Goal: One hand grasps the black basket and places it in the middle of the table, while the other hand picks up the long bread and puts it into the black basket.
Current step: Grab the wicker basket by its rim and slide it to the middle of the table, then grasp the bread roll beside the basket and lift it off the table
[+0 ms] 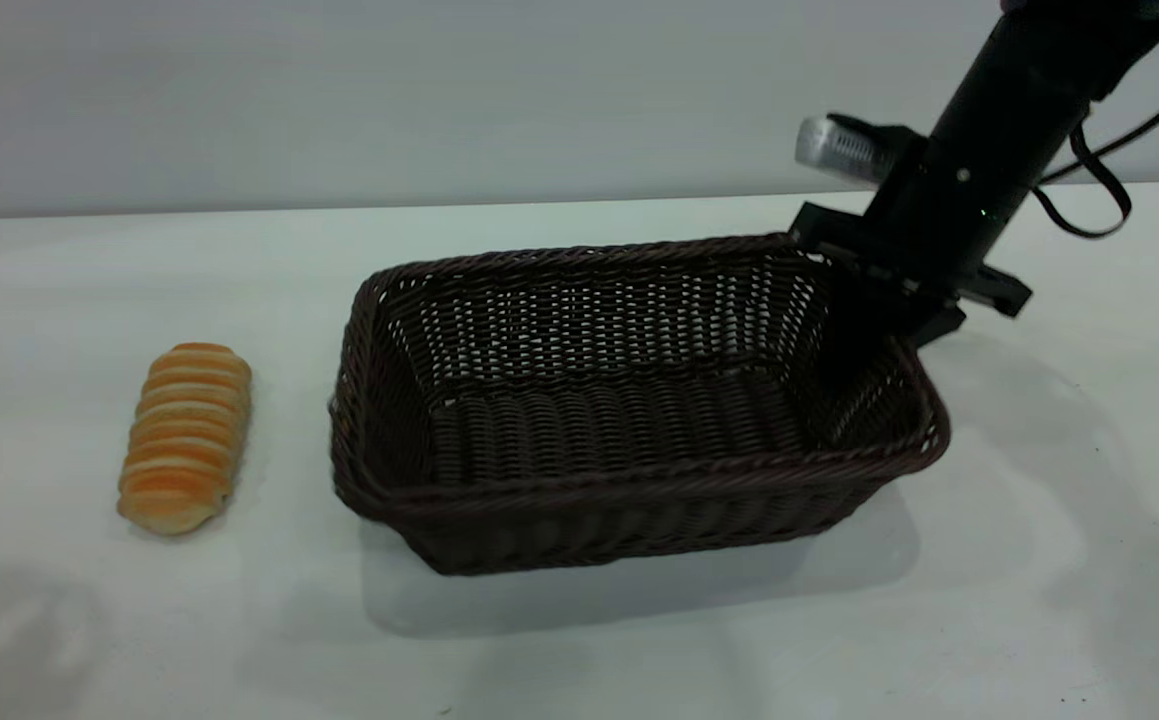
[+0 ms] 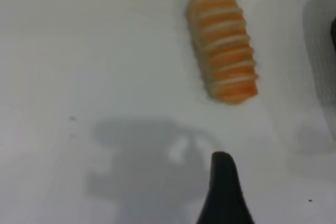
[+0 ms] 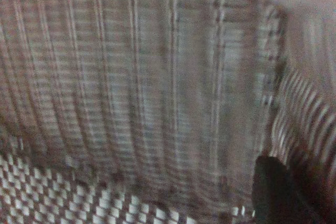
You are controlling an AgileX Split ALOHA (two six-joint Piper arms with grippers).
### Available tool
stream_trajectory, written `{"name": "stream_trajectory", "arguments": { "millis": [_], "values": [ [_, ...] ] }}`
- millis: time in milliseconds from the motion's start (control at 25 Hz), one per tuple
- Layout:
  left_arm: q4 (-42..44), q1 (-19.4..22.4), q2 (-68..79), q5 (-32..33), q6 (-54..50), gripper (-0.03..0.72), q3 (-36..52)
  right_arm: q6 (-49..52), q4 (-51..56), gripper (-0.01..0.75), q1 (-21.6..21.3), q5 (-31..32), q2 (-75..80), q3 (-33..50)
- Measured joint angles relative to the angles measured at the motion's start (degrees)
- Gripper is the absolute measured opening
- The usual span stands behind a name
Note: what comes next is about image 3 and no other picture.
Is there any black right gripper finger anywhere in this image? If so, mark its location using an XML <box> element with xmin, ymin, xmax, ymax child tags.
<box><xmin>251</xmin><ymin>155</ymin><xmax>321</xmax><ymax>224</ymax></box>

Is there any black woven wicker basket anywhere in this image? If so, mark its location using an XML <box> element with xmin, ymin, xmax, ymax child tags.
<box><xmin>0</xmin><ymin>0</ymin><xmax>336</xmax><ymax>224</ymax></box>

